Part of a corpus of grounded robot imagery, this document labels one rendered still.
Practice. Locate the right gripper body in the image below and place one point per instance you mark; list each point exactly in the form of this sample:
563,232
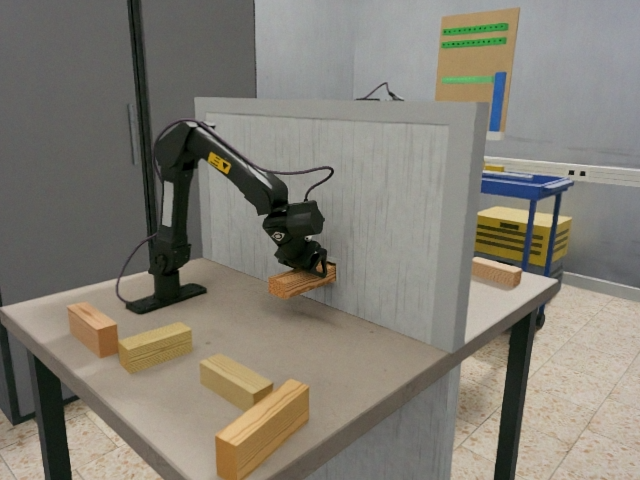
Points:
300,252

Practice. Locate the light wooden board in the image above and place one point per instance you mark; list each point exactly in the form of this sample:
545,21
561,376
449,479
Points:
297,281

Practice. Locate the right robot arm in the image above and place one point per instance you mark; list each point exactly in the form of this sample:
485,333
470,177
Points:
263,190

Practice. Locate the grey panel wall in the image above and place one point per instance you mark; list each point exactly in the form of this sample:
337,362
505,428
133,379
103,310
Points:
400,213

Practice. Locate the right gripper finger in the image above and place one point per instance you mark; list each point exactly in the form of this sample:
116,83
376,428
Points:
323,253
284,262

